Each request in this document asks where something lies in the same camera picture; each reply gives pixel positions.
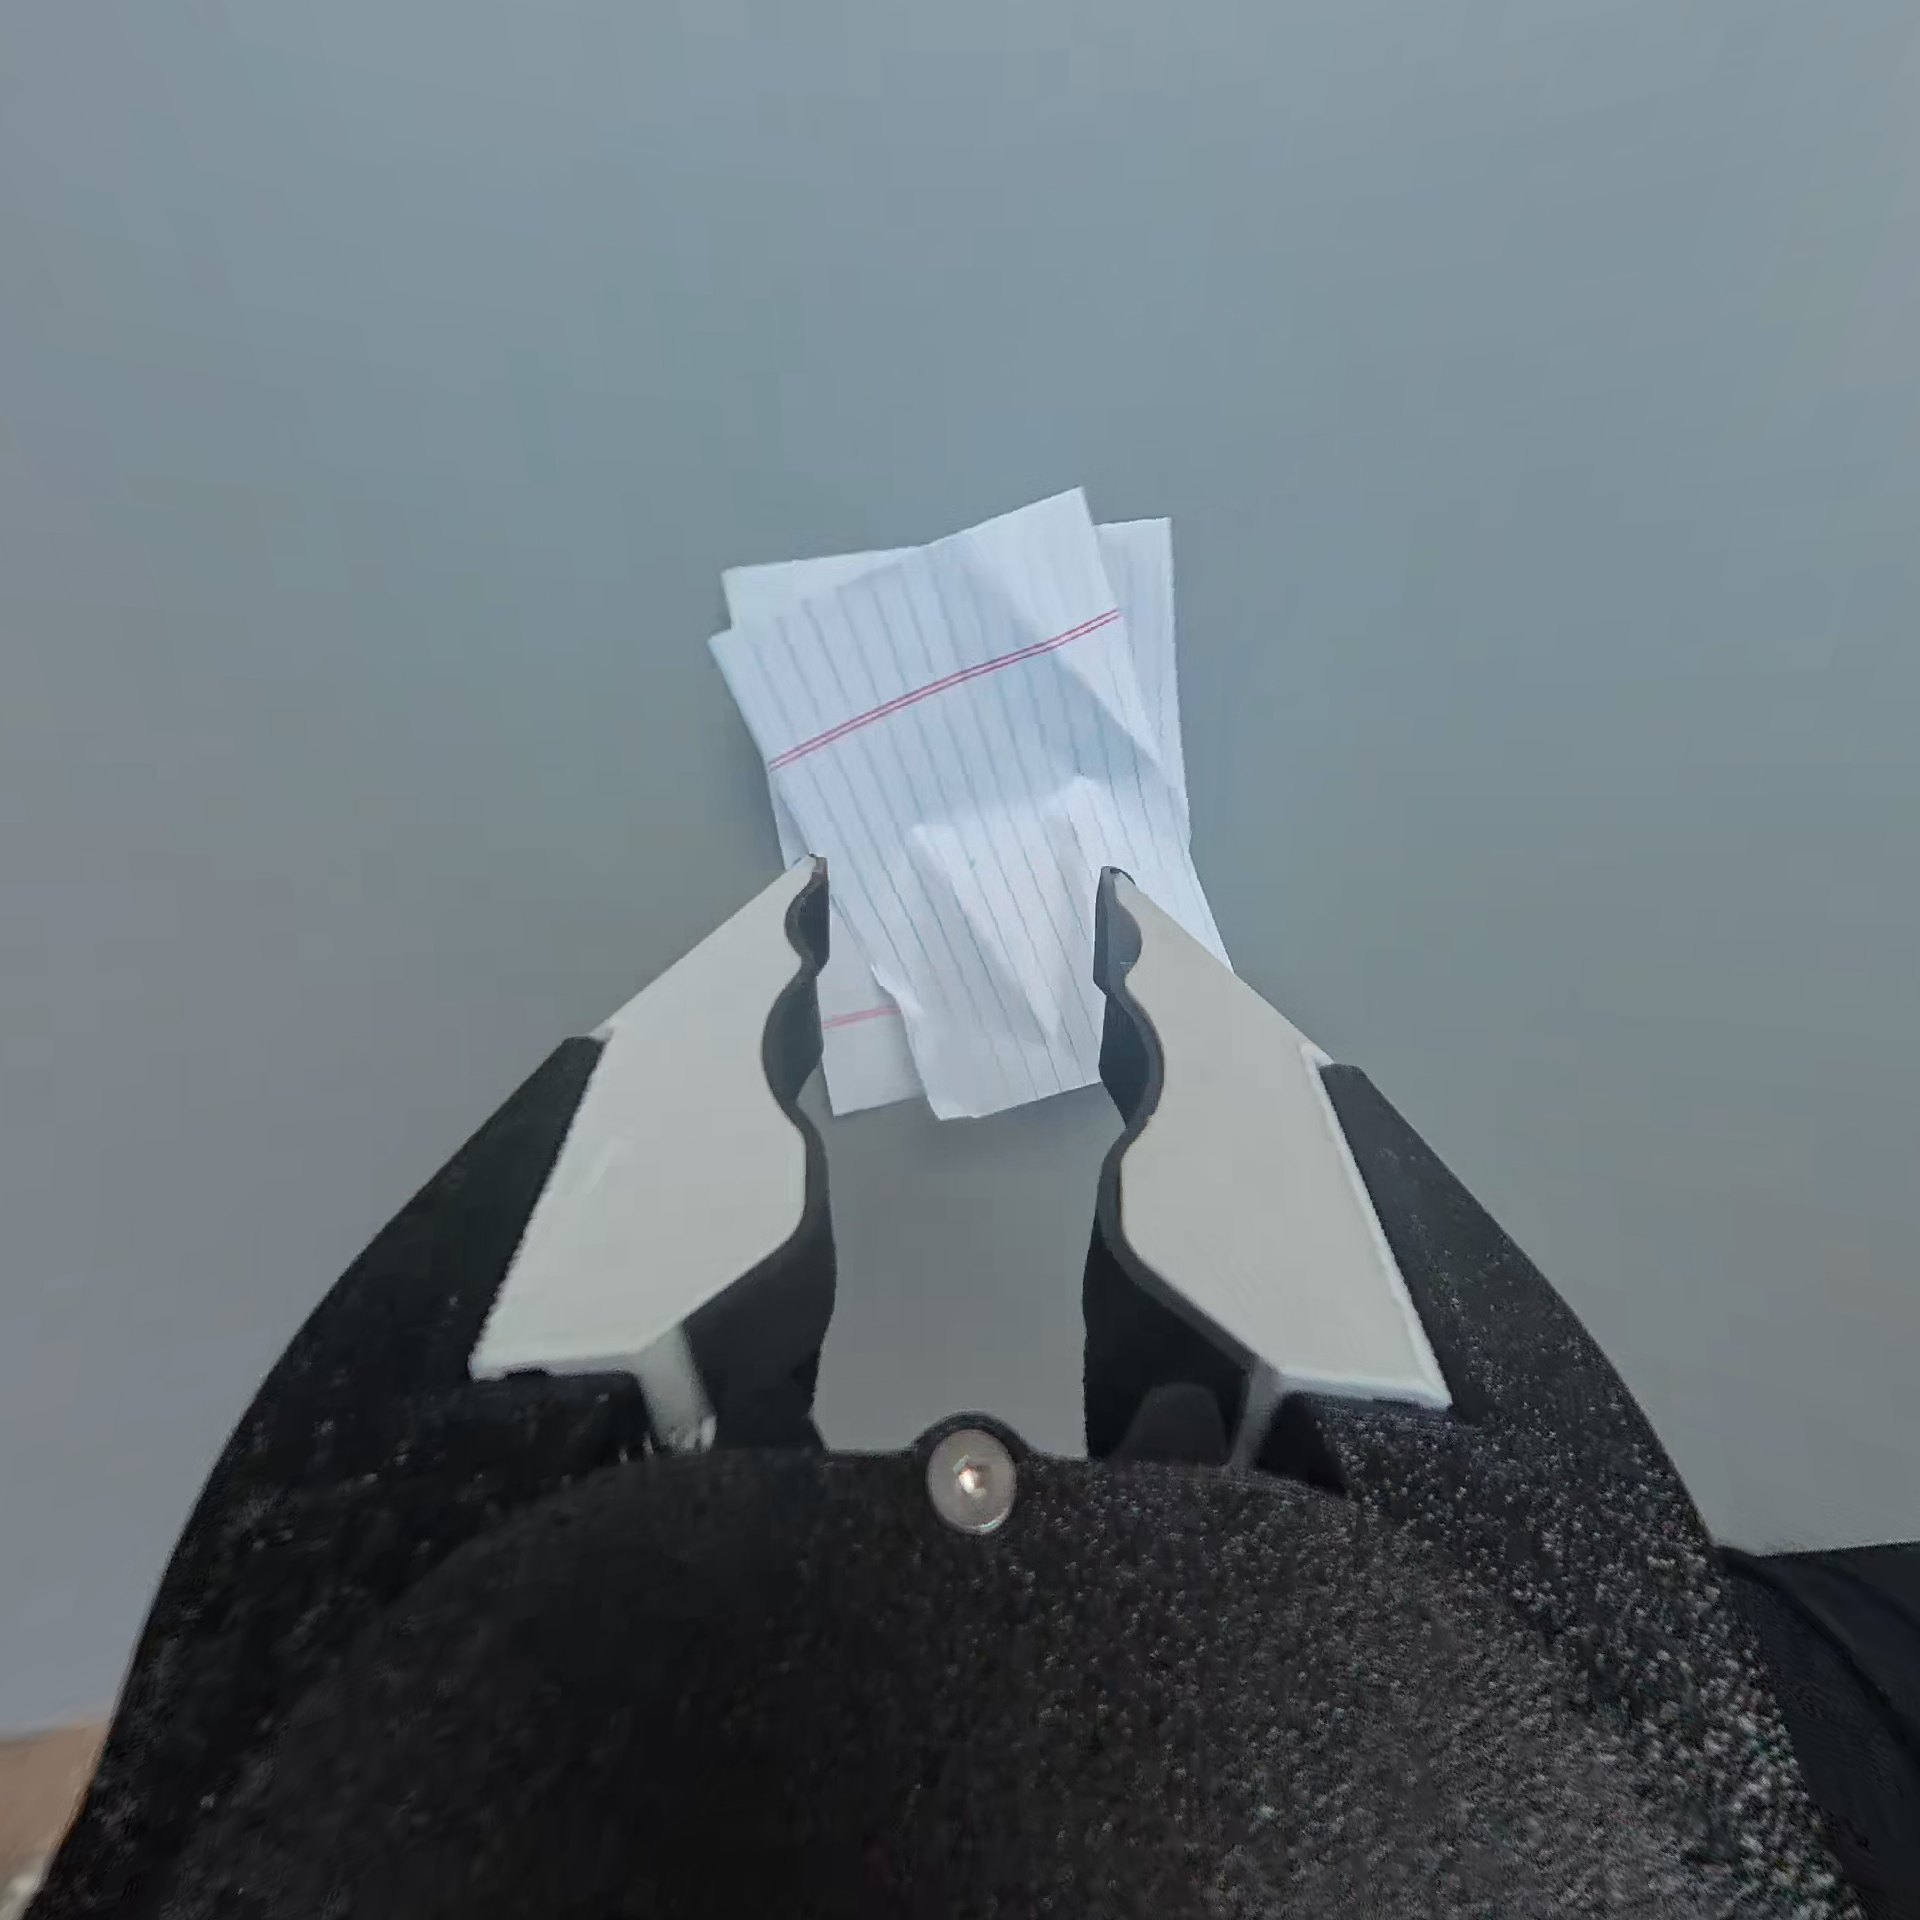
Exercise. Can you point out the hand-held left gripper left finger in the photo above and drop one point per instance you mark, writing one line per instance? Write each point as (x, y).
(662, 1185)

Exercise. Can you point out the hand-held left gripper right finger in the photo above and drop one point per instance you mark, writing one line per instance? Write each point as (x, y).
(1274, 1215)

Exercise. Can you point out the white lined paper sheet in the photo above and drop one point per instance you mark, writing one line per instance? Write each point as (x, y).
(960, 705)

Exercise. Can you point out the grey desk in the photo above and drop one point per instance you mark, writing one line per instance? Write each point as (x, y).
(377, 451)

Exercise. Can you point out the cut lined paper piece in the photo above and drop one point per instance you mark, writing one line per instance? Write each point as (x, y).
(862, 1065)
(782, 587)
(1143, 632)

